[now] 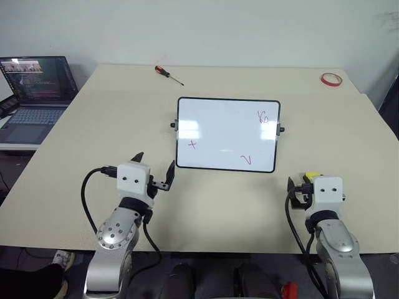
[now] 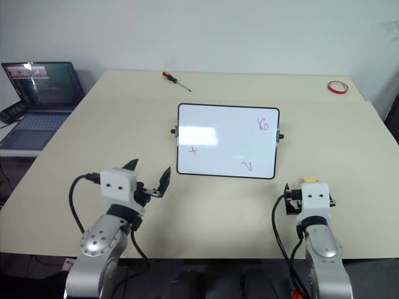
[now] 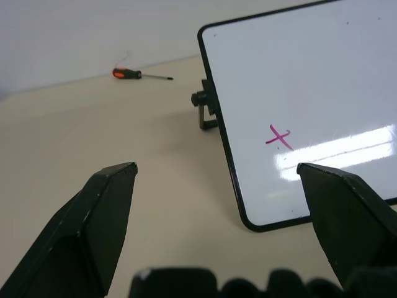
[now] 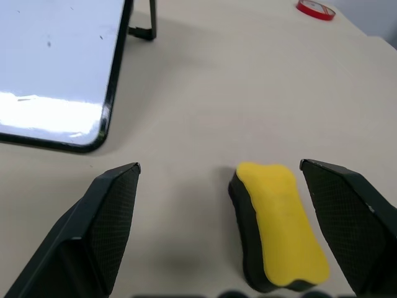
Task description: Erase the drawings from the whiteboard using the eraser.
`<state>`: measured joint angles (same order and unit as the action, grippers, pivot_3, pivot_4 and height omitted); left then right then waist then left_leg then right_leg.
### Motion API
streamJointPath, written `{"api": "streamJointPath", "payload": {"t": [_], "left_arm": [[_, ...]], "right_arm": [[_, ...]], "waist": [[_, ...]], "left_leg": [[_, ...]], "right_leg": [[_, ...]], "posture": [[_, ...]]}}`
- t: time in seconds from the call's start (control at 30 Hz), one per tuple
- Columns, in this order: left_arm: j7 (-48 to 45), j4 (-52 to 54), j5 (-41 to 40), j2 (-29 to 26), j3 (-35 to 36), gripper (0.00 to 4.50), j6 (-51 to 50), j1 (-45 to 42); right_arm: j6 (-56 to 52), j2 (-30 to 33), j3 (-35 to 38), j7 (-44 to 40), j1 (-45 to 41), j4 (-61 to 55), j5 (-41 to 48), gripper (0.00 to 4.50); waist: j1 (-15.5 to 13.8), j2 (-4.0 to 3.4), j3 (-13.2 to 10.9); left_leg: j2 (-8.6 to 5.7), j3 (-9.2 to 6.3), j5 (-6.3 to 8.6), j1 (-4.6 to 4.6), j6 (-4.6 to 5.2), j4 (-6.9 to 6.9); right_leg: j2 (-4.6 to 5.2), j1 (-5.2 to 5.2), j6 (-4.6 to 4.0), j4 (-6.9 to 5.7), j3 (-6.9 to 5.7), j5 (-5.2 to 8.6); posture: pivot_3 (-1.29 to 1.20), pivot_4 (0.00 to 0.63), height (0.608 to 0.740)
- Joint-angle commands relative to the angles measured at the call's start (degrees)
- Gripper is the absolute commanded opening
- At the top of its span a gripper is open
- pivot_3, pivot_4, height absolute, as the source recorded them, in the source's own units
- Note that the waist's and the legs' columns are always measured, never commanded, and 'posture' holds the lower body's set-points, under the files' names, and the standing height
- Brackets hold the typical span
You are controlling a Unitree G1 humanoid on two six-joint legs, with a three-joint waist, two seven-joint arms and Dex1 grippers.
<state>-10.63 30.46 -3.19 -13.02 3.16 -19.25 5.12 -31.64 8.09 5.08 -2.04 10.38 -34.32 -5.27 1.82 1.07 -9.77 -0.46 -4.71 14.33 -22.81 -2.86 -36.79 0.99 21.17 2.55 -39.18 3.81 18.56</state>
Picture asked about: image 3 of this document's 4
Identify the orange and black screwdriver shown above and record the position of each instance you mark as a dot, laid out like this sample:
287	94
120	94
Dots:
127	74

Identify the black whiteboard stand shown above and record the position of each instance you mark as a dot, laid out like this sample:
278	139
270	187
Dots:
205	102

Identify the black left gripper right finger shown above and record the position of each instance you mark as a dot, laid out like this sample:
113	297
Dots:
344	223

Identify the black-framed whiteboard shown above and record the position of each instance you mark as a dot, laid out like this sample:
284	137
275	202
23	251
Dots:
297	108

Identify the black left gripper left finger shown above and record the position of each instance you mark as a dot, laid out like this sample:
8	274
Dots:
80	229

